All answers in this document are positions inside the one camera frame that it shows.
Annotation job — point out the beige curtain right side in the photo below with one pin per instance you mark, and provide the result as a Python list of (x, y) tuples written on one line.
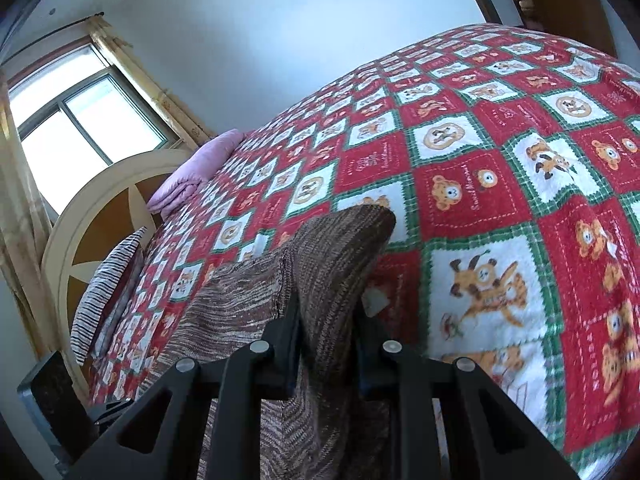
[(190, 129)]

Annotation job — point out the beige curtain left side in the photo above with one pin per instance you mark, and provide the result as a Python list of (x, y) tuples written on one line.
[(25, 230)]

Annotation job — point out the red patchwork bear bedspread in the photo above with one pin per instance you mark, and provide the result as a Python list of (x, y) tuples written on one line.
[(511, 162)]

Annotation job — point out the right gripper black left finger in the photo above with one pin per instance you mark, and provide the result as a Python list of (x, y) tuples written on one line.
[(196, 407)]

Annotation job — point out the beige curtain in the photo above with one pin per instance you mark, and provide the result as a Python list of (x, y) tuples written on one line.
[(25, 230), (190, 129)]

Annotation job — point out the bright window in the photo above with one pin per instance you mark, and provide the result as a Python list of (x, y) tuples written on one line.
[(76, 115)]

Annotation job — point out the dark wooden door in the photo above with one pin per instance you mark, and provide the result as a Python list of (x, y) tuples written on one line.
[(581, 20)]

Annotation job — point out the cream wooden headboard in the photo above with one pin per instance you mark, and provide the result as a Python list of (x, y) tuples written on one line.
[(108, 208)]

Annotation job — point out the pink folded blanket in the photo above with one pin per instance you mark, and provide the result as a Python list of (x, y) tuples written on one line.
[(195, 172)]

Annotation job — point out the grey striped pillow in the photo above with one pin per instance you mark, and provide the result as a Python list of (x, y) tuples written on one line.
[(102, 293)]

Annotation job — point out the brown knitted garment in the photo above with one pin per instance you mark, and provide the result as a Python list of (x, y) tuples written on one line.
[(325, 264)]

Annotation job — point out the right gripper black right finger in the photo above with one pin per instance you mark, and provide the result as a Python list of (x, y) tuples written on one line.
[(429, 419)]

